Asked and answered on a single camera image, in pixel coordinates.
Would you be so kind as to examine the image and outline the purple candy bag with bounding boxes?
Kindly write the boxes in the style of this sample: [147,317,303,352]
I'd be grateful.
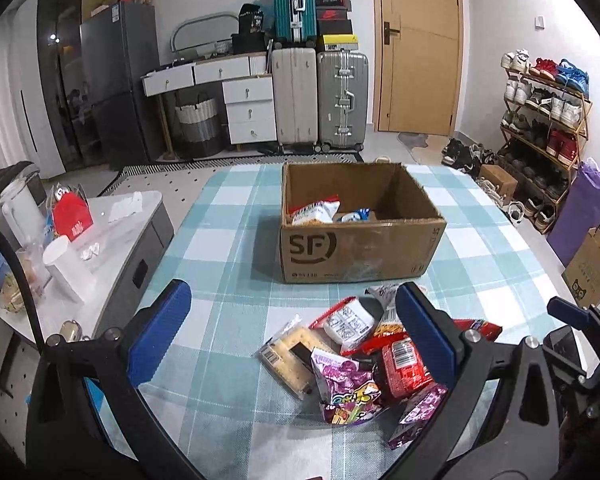
[311,348,382,426]

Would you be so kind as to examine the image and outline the woven laundry basket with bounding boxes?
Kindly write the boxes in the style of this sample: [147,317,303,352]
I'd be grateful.
[174,91,223,159]

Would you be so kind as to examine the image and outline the red white wafer packet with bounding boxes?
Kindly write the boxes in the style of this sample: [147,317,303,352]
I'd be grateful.
[309,296,376,356]

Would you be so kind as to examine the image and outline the blue cookie snack packet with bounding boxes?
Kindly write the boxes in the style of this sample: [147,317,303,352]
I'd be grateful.
[338,208,370,222]

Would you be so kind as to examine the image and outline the teal suitcase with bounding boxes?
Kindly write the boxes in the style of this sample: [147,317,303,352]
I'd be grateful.
[274,0,317,46]

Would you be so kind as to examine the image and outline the wooden door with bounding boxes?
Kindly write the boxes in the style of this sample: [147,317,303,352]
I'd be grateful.
[373,0,464,136]

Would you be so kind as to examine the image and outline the red gift box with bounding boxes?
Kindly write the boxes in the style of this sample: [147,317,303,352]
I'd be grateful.
[52,191,93,242]

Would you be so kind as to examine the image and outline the black cable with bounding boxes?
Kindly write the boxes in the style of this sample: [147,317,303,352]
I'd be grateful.
[0,213,48,351]

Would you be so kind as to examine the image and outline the silver aluminium suitcase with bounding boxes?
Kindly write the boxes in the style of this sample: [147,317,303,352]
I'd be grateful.
[317,50,368,152]

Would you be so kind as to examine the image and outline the white drawer desk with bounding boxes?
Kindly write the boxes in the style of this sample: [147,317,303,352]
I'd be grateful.
[142,52,277,145]

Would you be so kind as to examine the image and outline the dotted floor rug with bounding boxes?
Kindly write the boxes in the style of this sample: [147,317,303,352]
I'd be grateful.
[98,152,363,197]

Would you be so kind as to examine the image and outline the wooden shoe rack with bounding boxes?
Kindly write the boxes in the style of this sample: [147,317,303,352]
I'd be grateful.
[496,67,592,235]

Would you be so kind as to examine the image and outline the grey side cabinet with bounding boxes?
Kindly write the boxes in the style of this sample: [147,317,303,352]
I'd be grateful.
[36,191,174,338]

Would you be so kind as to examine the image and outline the small cardboard box on floor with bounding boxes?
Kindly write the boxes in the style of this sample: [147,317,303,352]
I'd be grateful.
[479,165,518,205]

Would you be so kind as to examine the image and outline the clear cracker sandwich packet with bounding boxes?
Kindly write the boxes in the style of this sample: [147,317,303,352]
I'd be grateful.
[256,315,335,399]

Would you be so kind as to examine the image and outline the silver orange peanut snack bag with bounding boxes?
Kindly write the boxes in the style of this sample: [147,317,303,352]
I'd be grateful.
[365,283,405,337]

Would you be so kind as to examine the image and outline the white cylindrical cup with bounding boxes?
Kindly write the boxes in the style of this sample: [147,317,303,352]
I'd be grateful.
[43,235,97,304]

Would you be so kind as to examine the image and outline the stacked shoe boxes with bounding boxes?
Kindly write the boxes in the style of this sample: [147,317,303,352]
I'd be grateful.
[315,0,353,51]

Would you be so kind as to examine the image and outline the red barcode snack packet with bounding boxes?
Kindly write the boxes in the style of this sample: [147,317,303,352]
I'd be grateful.
[368,333,432,408]

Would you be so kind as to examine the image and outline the teal plaid tablecloth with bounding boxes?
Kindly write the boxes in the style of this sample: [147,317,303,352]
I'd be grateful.
[140,165,568,479]

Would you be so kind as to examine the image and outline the beige suitcase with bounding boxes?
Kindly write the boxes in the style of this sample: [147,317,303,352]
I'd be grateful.
[272,48,320,152]

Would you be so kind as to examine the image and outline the SF cardboard box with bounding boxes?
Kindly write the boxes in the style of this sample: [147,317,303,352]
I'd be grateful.
[279,162,446,284]

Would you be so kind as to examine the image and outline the black bag on desk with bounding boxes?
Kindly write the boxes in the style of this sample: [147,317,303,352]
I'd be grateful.
[238,3,264,35]

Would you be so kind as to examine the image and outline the small purple snack packet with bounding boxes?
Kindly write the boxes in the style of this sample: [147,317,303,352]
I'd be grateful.
[388,382,448,450]

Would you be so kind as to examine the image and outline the purple paper bag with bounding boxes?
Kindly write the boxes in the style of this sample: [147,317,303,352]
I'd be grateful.
[547,157,600,266]

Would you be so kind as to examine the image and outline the red Oreo chocolate packet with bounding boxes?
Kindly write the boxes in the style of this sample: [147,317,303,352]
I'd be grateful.
[340,318,503,358]

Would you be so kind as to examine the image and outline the cat logo cardboard box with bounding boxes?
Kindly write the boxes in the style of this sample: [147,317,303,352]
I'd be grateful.
[562,229,600,309]

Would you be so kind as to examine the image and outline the dark grey refrigerator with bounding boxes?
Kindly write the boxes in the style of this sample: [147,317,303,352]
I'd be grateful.
[80,1,166,169]

